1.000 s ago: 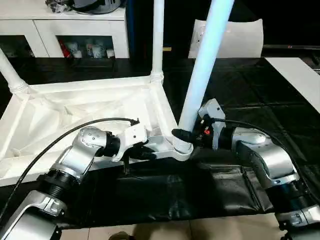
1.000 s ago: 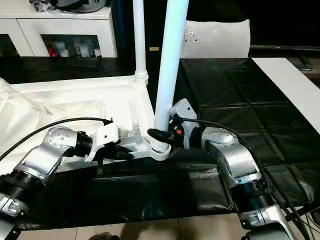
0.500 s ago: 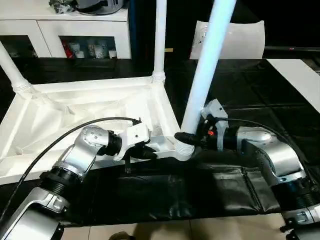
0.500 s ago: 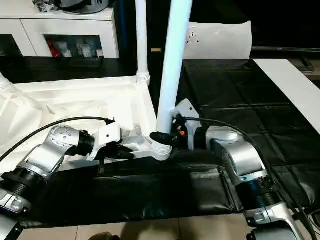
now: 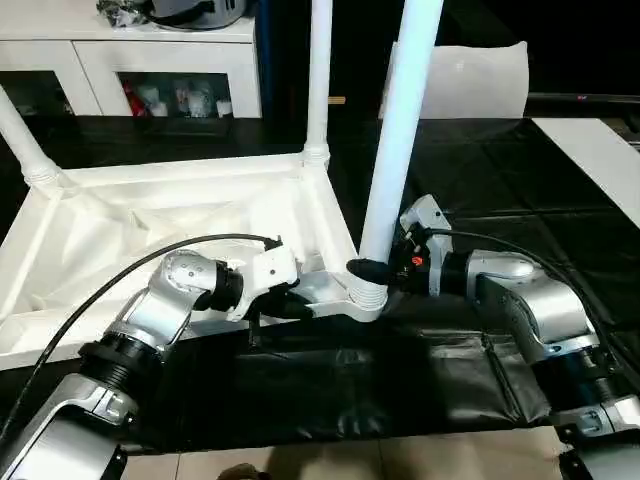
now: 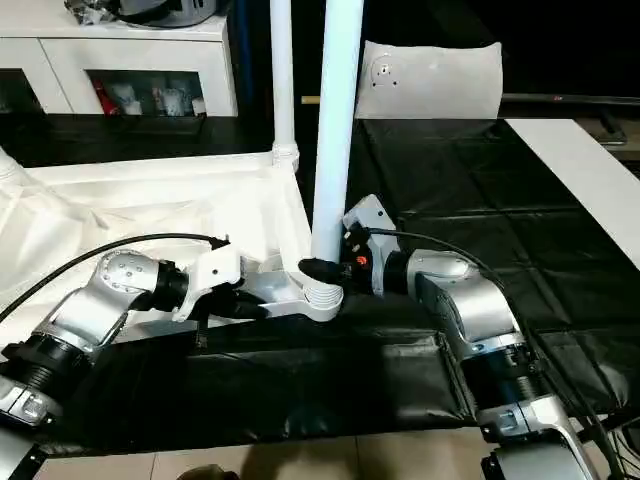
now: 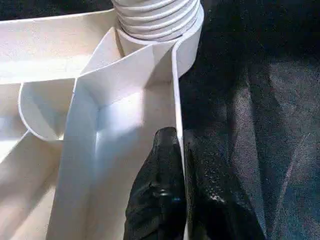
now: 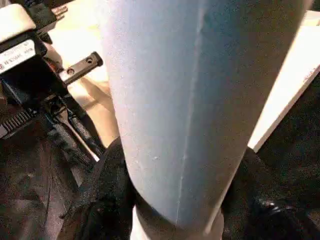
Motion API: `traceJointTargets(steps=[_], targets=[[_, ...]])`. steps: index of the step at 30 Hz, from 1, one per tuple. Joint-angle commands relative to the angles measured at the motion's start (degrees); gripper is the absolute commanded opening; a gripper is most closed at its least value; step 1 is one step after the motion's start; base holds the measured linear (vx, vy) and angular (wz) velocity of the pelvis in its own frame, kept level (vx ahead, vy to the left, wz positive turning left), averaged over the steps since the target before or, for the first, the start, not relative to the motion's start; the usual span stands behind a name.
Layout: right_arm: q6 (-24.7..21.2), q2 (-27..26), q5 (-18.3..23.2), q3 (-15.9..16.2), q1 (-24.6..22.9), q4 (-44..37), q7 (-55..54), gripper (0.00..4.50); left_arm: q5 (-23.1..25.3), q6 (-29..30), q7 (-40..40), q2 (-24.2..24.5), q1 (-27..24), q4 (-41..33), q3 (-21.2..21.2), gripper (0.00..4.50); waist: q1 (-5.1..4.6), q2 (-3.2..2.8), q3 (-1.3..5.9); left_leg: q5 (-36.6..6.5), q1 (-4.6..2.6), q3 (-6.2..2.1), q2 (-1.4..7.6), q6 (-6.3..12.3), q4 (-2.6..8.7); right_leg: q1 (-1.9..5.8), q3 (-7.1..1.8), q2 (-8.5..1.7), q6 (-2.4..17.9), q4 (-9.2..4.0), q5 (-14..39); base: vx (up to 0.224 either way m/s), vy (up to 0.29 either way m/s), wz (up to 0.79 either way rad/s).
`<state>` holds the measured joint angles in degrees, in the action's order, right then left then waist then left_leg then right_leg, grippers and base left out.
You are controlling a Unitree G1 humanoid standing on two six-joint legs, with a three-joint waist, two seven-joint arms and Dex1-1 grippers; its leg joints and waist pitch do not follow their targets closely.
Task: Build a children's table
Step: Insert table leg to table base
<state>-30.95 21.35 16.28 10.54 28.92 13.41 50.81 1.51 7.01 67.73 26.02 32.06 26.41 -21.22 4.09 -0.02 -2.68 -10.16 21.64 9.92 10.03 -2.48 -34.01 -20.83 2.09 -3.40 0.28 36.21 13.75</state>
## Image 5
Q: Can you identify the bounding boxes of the dark grey helmet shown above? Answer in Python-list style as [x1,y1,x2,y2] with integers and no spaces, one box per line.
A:
[149,0,259,32]

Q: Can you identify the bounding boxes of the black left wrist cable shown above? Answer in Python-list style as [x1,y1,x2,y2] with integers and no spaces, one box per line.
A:
[0,233,282,437]

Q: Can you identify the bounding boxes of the white plastic table leg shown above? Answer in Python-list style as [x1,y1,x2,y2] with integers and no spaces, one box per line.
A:
[346,0,446,317]
[304,0,334,162]
[0,84,64,184]

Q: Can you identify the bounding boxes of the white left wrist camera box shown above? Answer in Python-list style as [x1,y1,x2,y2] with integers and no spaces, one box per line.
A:
[227,246,302,324]

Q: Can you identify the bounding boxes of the black bar with red light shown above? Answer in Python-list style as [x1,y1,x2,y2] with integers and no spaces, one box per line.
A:
[527,92,640,105]

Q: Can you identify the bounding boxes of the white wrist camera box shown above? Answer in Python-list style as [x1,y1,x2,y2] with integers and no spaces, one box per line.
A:
[399,195,454,296]
[227,246,302,324]

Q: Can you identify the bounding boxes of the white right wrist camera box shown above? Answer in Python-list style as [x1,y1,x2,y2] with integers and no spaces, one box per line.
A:
[399,195,454,296]

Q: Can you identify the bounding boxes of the white flat board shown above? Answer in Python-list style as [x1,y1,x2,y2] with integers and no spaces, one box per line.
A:
[530,117,640,214]

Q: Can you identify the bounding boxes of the white plastic table top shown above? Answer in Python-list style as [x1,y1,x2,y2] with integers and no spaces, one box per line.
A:
[0,149,391,374]

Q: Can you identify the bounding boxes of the dark rounded robot base part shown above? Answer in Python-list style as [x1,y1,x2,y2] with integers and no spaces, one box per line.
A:
[222,462,269,480]

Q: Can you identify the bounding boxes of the black tangled strap bundle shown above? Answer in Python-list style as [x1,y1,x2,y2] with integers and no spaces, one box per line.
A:
[96,0,152,27]

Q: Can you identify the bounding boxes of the white cabinet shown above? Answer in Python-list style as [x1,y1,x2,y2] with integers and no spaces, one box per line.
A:
[0,0,264,119]

